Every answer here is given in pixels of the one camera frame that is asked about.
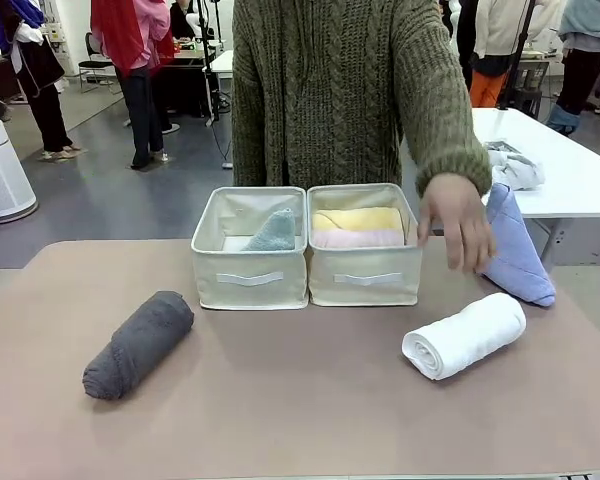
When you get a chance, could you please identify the person's left hand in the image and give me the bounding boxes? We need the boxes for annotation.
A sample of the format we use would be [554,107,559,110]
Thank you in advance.
[416,172,499,275]

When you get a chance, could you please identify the lavender towel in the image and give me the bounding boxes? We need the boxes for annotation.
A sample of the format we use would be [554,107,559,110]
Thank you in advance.
[479,182,557,308]

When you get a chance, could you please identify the yellow towel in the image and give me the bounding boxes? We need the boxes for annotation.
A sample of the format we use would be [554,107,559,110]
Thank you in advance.
[311,207,405,234]

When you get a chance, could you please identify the pink towel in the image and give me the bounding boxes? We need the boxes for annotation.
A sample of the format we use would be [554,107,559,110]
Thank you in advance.
[312,228,406,249]

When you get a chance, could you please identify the teal towel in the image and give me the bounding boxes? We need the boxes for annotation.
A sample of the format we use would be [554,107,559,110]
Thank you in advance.
[239,207,297,252]

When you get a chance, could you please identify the dark grey towel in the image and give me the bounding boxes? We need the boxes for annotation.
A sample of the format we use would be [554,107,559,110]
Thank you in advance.
[82,290,196,401]

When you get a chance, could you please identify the person's right forearm green sleeve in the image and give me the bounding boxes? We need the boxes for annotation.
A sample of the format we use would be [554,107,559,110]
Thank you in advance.
[231,84,270,187]

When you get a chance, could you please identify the person's left forearm green sleeve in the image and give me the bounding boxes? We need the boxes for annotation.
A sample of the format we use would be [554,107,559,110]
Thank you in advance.
[398,49,494,197]

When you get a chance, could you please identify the crumpled grey cloth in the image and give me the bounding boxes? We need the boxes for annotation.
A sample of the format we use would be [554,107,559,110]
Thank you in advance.
[482,140,547,192]

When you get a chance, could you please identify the white rolled towel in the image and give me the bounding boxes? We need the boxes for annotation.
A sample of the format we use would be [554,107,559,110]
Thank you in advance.
[401,292,528,382]

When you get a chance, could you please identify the white work table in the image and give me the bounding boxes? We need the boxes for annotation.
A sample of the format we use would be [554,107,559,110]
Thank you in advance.
[468,107,600,266]

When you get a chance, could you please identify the person in orange trousers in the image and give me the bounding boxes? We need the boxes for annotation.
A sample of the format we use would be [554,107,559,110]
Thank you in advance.
[468,0,534,109]

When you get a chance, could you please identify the cream fabric storage bin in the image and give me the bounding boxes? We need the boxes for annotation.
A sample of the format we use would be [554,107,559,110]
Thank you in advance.
[189,185,311,310]
[305,183,424,308]

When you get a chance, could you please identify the black tripod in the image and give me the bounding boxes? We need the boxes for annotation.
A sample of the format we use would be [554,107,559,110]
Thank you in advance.
[497,0,544,114]

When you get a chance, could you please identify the person in black clothes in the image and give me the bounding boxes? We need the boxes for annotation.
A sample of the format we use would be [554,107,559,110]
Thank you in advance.
[454,0,481,66]

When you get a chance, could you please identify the person in green sweater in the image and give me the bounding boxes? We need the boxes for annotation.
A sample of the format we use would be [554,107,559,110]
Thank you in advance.
[231,0,474,189]

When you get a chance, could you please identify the person in light blue top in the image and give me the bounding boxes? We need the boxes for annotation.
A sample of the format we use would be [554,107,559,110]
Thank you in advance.
[547,0,600,136]

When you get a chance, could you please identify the pinkish brown table mat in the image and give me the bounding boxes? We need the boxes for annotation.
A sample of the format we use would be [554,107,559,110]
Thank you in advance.
[0,238,600,480]

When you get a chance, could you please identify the white desk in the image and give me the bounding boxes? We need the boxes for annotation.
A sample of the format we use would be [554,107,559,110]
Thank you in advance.
[209,48,236,101]

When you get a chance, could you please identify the black equipment stand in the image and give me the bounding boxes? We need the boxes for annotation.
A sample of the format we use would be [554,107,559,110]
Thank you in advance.
[194,0,234,129]

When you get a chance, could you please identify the person with red scarf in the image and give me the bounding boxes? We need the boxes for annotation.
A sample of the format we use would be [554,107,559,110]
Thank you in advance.
[90,0,177,171]

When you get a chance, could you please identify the black chair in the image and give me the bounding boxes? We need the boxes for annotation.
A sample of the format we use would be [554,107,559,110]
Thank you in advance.
[77,32,124,96]

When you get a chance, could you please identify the white cone-shaped machine base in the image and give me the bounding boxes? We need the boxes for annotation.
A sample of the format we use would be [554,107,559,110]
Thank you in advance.
[0,79,39,221]

